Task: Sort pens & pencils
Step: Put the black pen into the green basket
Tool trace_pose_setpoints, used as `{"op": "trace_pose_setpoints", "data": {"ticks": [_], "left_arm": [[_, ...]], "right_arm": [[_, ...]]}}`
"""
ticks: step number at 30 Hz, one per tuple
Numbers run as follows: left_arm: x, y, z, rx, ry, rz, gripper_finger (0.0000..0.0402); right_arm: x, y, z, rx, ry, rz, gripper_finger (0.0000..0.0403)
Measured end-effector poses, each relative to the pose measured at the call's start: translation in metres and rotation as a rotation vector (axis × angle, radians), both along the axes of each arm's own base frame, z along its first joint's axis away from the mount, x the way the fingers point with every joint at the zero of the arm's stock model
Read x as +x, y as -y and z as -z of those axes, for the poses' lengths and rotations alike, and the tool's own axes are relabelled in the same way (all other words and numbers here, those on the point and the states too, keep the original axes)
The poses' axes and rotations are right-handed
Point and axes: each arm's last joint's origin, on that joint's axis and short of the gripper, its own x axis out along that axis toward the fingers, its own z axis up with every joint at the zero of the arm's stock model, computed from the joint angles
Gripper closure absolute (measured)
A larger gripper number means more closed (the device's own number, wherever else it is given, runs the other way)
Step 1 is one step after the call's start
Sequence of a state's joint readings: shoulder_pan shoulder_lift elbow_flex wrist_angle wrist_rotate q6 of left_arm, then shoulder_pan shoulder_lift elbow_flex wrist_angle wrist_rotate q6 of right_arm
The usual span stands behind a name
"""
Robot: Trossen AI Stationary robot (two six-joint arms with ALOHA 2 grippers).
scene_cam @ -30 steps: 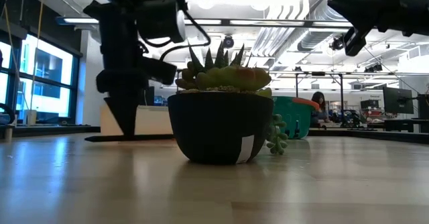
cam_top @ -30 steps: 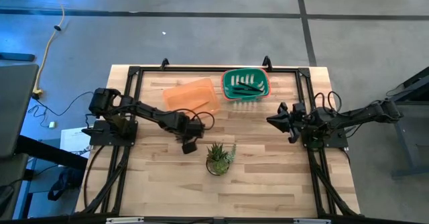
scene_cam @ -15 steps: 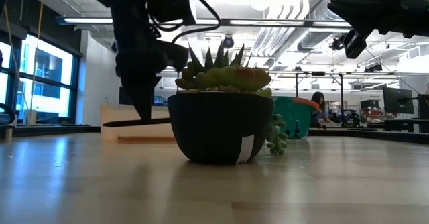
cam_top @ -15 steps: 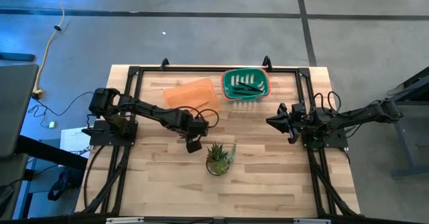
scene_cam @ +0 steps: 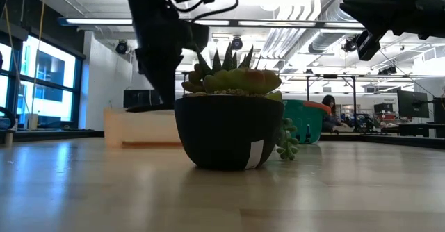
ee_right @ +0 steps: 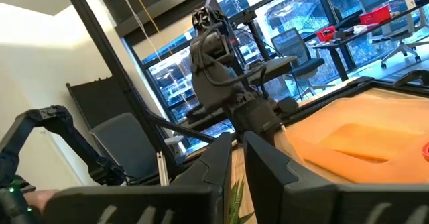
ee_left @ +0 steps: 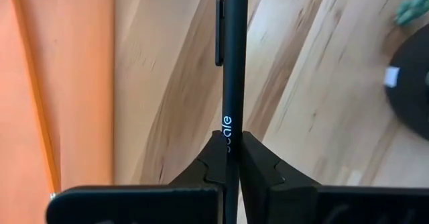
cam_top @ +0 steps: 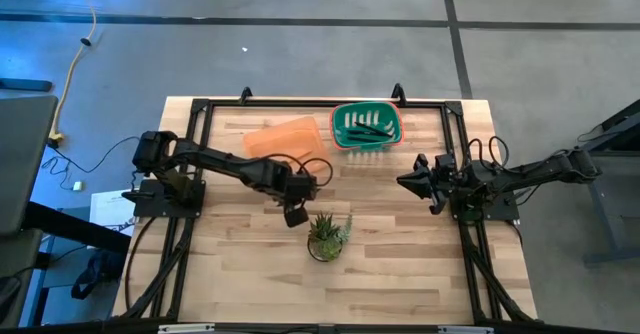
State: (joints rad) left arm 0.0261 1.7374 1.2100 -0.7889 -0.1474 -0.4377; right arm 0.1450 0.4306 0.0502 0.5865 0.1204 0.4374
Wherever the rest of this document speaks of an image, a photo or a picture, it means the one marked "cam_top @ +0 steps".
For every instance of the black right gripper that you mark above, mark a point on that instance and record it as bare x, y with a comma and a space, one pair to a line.
442, 179

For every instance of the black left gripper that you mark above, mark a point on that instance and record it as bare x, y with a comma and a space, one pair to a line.
300, 189

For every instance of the orange pencil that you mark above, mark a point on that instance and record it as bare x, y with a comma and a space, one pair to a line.
302, 154

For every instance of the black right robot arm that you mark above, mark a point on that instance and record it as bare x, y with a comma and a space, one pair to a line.
530, 171

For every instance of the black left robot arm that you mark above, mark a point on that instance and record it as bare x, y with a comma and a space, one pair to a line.
225, 162

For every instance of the succulent plant in black pot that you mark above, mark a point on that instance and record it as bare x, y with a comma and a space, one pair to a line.
325, 239

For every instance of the orange translucent plastic tray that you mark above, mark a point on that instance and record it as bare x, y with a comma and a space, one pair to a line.
280, 134

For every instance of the green basket with orange rim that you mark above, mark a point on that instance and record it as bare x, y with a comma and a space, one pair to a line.
345, 119

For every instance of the white paper sheet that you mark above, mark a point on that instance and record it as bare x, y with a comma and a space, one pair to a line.
107, 211

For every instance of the small white adapter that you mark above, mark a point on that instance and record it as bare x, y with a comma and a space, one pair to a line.
77, 186

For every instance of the black desk beam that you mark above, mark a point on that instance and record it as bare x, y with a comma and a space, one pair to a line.
75, 226

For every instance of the grey desk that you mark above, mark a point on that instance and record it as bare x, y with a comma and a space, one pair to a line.
25, 164

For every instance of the black flat bar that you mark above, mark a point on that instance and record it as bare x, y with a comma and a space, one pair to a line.
25, 85

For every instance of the black aluminium table frame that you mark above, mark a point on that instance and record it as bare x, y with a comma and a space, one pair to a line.
300, 103

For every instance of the black frame bracket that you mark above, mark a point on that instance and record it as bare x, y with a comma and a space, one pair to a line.
245, 92
398, 90

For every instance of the silver bracket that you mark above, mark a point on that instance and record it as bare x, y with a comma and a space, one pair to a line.
185, 329
465, 330

